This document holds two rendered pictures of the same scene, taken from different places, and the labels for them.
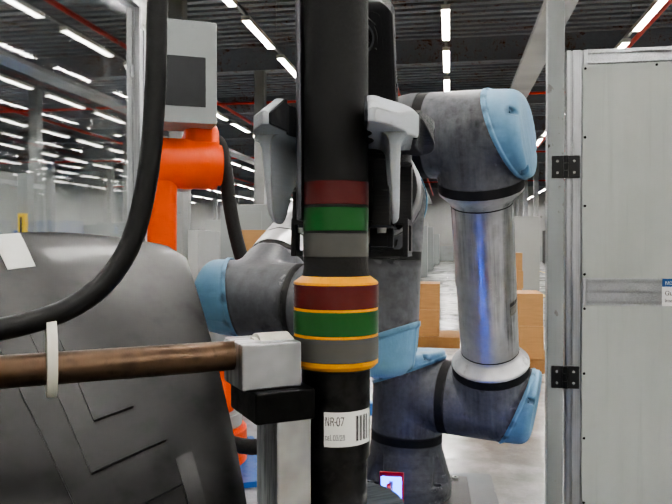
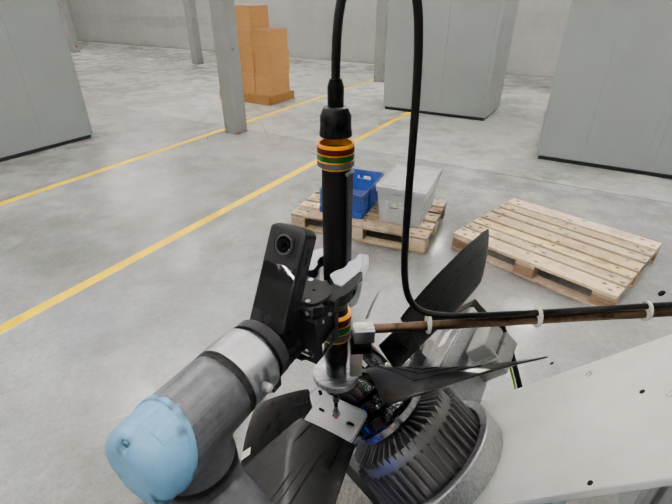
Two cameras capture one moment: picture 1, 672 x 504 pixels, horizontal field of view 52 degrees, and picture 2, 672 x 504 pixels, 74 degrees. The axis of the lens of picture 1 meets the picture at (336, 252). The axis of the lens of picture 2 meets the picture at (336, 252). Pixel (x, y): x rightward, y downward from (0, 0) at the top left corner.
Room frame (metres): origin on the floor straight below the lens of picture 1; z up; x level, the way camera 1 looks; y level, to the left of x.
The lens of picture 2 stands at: (0.82, 0.18, 1.79)
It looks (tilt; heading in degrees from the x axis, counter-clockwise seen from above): 30 degrees down; 201
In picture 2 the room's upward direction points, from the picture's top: straight up
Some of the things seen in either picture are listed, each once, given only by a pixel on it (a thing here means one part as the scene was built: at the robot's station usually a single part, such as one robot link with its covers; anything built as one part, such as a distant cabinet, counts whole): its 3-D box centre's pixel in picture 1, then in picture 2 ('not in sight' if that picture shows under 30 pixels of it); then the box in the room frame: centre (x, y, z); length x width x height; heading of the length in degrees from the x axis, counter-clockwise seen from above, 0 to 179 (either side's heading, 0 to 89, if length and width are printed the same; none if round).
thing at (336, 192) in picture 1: (336, 194); not in sight; (0.35, 0.00, 1.45); 0.03 x 0.03 x 0.01
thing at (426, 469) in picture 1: (405, 459); not in sight; (1.13, -0.11, 1.07); 0.15 x 0.15 x 0.10
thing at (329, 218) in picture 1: (335, 219); not in sight; (0.35, 0.00, 1.44); 0.03 x 0.03 x 0.01
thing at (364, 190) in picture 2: not in sight; (352, 192); (-2.68, -0.99, 0.25); 0.60 x 0.41 x 0.22; 178
